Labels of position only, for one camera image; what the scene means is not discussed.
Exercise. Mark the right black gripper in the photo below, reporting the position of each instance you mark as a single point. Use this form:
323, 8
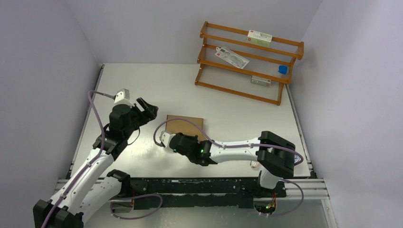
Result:
193, 138

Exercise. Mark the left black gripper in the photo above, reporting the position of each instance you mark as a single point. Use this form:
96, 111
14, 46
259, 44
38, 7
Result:
148, 114

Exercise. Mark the brown cardboard box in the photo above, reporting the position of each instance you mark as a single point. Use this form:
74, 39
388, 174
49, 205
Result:
180, 126

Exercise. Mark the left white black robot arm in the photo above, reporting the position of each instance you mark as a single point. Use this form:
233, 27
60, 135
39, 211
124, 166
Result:
81, 197

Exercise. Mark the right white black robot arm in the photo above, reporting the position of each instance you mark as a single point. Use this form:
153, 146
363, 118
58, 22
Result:
275, 154

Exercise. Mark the small white box lower shelf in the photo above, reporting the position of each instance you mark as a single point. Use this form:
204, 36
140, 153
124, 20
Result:
261, 81

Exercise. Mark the white green box top shelf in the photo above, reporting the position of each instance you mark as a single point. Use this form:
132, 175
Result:
259, 38

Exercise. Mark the small pink white stapler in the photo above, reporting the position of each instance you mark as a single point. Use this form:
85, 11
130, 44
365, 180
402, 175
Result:
254, 164

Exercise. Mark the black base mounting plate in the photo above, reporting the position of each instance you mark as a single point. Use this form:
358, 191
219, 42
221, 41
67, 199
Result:
149, 193

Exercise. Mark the clear plastic packet with label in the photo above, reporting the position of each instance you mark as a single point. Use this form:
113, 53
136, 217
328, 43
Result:
231, 57

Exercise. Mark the blue white round tin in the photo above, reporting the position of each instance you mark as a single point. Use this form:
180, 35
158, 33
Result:
297, 159

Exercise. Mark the orange wooden shelf rack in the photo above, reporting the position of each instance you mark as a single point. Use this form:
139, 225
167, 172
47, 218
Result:
217, 74

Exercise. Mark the blue cap bottle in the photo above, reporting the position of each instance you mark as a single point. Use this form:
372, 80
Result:
282, 69

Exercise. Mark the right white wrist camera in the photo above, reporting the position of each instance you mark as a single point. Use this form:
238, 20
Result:
165, 138

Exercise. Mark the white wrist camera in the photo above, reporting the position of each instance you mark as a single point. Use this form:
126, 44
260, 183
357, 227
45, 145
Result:
122, 97
165, 138

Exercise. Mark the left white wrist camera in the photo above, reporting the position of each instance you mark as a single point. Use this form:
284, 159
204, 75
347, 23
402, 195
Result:
122, 97

